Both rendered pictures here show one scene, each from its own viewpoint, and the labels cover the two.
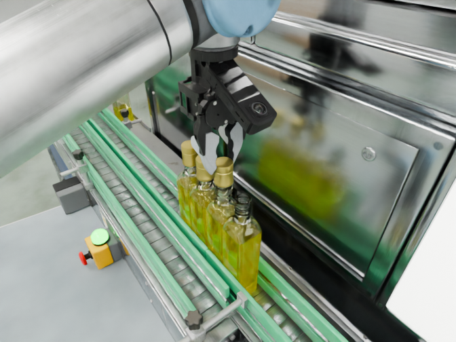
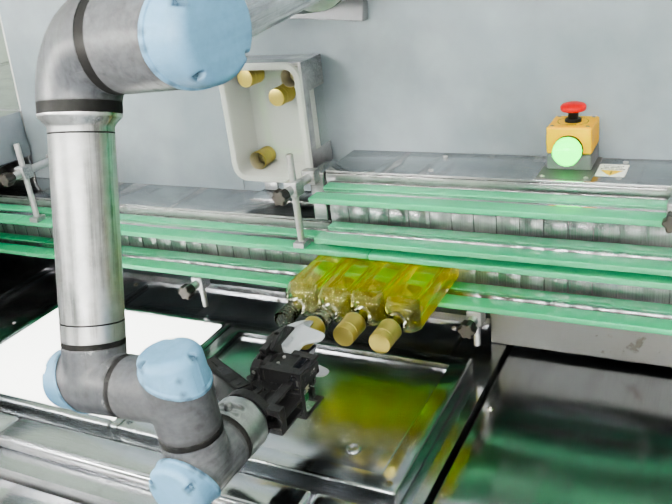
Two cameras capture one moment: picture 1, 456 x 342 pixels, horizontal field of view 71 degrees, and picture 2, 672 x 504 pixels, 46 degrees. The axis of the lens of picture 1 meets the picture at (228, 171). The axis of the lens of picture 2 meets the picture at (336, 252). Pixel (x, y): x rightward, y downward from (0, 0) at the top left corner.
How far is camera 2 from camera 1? 1.10 m
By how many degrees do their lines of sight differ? 66
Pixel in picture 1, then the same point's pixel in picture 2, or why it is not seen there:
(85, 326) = (477, 67)
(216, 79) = (228, 383)
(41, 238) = not seen: outside the picture
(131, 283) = (503, 144)
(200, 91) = (266, 374)
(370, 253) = (223, 353)
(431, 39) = (120, 488)
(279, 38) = (263, 491)
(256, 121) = not seen: hidden behind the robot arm
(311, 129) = not seen: hidden behind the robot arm
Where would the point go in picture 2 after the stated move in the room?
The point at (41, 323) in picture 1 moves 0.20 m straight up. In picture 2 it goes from (519, 15) to (483, 38)
